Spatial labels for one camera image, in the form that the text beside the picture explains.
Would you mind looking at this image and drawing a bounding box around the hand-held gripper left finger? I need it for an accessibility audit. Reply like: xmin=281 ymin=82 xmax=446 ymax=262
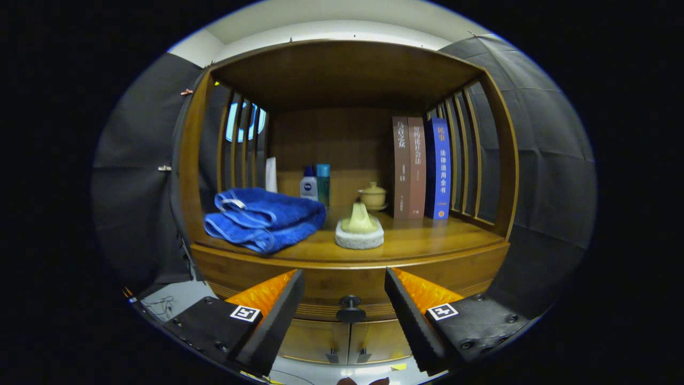
xmin=163 ymin=268 xmax=305 ymax=378

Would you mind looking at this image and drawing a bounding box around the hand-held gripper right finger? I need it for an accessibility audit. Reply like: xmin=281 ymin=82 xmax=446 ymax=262
xmin=384 ymin=266 xmax=531 ymax=376

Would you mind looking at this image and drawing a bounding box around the wooden drawer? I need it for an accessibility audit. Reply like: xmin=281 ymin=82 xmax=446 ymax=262
xmin=190 ymin=242 xmax=511 ymax=323

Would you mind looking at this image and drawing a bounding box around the wooden cabinet door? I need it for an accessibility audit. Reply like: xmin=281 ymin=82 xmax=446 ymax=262
xmin=278 ymin=318 xmax=351 ymax=365
xmin=348 ymin=319 xmax=415 ymax=364

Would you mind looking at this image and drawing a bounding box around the wooden countertop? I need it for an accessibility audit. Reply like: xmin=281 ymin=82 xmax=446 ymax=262
xmin=193 ymin=206 xmax=506 ymax=263

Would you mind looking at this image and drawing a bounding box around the wooden cabinet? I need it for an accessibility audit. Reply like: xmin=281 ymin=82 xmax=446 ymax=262
xmin=171 ymin=38 xmax=520 ymax=365

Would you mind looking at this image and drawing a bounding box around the blue folded towel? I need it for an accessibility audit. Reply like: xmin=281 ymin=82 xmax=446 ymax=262
xmin=203 ymin=187 xmax=328 ymax=255

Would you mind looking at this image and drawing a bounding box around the beige lidded teacup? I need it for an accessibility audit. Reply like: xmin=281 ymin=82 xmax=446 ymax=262
xmin=357 ymin=182 xmax=388 ymax=212

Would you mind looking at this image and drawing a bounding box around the white bottle with blue cap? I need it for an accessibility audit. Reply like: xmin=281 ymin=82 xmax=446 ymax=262
xmin=299 ymin=165 xmax=319 ymax=201

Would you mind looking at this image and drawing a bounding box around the teal bottle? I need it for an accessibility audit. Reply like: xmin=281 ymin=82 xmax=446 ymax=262
xmin=316 ymin=163 xmax=331 ymax=208

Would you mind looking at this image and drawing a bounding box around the reddish brown book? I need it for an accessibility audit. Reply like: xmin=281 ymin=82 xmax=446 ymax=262
xmin=408 ymin=117 xmax=427 ymax=219

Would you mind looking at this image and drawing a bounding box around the dark brown book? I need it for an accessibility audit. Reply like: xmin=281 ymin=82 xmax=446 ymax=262
xmin=392 ymin=116 xmax=411 ymax=219

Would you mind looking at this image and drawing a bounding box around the blue book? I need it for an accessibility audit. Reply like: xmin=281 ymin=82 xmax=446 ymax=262
xmin=425 ymin=118 xmax=452 ymax=220

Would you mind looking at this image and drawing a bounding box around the black backdrop cloth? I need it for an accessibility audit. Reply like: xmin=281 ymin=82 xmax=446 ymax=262
xmin=90 ymin=34 xmax=597 ymax=321

